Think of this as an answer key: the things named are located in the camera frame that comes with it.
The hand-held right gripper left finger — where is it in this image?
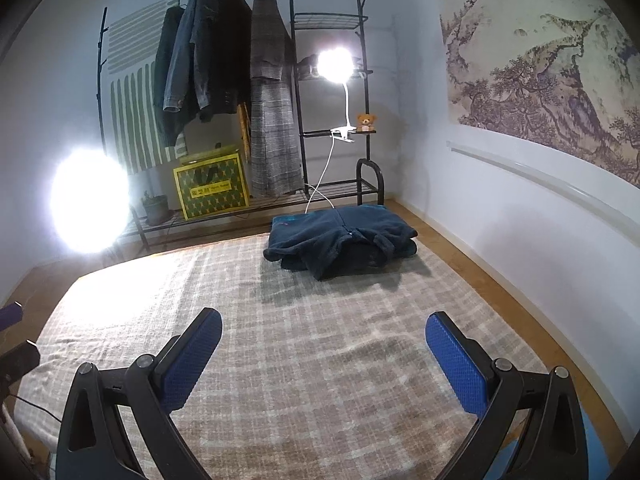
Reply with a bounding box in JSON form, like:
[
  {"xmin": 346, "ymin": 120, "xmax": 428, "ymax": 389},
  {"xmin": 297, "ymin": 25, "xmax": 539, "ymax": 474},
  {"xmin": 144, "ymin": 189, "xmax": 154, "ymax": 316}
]
[{"xmin": 55, "ymin": 306, "xmax": 224, "ymax": 480}]

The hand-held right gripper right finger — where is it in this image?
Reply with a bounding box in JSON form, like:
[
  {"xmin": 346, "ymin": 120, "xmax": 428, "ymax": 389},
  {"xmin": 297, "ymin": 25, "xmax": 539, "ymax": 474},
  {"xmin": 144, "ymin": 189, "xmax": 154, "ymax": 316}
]
[{"xmin": 424, "ymin": 310, "xmax": 591, "ymax": 480}]

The black metal clothes rack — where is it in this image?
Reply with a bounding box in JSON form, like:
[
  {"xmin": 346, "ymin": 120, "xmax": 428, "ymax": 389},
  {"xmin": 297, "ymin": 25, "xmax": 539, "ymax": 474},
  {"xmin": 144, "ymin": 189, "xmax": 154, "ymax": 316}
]
[{"xmin": 97, "ymin": 0, "xmax": 386, "ymax": 252}]

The plaid bed cover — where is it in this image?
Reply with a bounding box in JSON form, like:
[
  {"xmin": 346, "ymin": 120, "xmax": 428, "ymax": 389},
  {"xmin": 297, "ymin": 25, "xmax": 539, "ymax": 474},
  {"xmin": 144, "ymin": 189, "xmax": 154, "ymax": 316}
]
[{"xmin": 15, "ymin": 232, "xmax": 556, "ymax": 480}]

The small potted plant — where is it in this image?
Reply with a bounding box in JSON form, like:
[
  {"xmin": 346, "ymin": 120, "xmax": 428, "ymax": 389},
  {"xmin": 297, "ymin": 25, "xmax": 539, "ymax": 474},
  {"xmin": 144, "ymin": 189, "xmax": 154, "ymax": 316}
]
[{"xmin": 140, "ymin": 190, "xmax": 172, "ymax": 227}]

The yellow green patterned box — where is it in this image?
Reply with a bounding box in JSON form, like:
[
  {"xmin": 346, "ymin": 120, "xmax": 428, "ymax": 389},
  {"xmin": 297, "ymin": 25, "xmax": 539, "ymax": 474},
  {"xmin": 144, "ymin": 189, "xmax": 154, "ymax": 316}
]
[{"xmin": 172, "ymin": 146, "xmax": 251, "ymax": 222}]

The bright round studio light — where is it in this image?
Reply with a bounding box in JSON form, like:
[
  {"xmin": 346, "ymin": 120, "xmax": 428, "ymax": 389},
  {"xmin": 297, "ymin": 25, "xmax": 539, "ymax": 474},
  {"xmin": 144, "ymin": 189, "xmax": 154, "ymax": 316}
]
[{"xmin": 50, "ymin": 147, "xmax": 132, "ymax": 255}]

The yellow wooden stick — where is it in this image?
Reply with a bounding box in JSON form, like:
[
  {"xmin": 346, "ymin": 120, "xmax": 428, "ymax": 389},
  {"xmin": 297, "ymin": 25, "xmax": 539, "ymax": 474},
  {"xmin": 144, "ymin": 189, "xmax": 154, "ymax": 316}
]
[{"xmin": 238, "ymin": 102, "xmax": 252, "ymax": 164}]

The grey plaid coat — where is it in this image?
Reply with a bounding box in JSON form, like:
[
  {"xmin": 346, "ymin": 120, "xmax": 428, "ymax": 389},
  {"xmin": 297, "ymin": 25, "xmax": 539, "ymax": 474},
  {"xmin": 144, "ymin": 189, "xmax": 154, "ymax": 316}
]
[{"xmin": 248, "ymin": 0, "xmax": 307, "ymax": 200}]

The dark green hanging jacket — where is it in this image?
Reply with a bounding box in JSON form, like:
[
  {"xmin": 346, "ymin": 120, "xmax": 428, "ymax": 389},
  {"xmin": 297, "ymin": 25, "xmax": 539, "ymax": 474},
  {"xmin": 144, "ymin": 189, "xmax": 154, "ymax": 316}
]
[{"xmin": 151, "ymin": 5, "xmax": 187, "ymax": 148}]

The blue denim jacket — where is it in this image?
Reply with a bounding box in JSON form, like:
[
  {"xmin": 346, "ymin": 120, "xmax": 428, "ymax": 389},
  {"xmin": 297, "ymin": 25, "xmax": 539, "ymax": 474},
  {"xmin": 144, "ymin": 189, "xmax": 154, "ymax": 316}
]
[{"xmin": 164, "ymin": 0, "xmax": 208, "ymax": 113}]

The dark denim jacket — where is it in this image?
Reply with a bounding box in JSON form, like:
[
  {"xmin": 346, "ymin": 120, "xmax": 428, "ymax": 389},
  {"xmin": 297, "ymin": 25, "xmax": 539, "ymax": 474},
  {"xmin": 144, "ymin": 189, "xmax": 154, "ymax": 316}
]
[{"xmin": 192, "ymin": 0, "xmax": 223, "ymax": 111}]

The black hanging jacket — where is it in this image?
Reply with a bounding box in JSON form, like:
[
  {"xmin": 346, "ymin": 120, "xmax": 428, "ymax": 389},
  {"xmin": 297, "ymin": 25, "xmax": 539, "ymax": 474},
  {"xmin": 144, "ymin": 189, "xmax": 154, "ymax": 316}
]
[{"xmin": 200, "ymin": 0, "xmax": 253, "ymax": 123}]

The white clip lamp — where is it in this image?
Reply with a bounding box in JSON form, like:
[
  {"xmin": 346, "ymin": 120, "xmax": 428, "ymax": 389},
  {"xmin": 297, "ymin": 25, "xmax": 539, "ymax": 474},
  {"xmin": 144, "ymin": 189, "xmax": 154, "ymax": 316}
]
[{"xmin": 316, "ymin": 46, "xmax": 360, "ymax": 144}]

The black arched metal frame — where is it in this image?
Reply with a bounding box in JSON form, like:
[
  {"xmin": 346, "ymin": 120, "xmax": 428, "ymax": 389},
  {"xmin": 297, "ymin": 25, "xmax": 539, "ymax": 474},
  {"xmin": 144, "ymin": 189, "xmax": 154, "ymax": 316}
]
[{"xmin": 355, "ymin": 158, "xmax": 386, "ymax": 207}]

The white wall conduit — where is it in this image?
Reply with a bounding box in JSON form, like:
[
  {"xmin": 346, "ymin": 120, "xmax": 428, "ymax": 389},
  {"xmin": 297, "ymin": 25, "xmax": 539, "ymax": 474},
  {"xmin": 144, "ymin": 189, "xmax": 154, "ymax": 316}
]
[{"xmin": 446, "ymin": 139, "xmax": 640, "ymax": 217}]

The green striped wall hanging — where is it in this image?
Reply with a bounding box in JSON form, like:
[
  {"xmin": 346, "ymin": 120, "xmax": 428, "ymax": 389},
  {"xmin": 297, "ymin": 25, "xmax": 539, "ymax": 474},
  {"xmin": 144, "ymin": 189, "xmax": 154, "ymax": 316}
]
[{"xmin": 104, "ymin": 0, "xmax": 189, "ymax": 177}]

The landscape wall tapestry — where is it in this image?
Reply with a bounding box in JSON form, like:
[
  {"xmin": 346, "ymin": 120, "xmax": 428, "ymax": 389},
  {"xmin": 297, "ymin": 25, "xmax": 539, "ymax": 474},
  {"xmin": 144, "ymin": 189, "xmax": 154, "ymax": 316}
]
[{"xmin": 431, "ymin": 0, "xmax": 640, "ymax": 187}]

